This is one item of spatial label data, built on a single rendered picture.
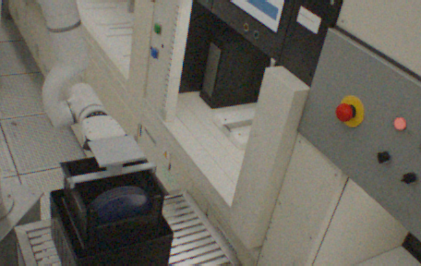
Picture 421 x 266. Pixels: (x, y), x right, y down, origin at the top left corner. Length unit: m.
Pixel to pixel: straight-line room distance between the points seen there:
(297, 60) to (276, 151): 0.23
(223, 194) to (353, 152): 0.63
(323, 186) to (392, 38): 0.40
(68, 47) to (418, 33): 0.84
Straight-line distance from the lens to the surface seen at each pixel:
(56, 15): 1.31
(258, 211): 1.38
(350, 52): 1.09
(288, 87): 1.18
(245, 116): 2.01
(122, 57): 2.44
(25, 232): 1.62
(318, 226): 1.28
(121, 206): 1.31
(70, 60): 1.36
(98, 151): 1.27
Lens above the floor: 1.91
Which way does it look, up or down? 32 degrees down
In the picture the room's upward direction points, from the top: 11 degrees clockwise
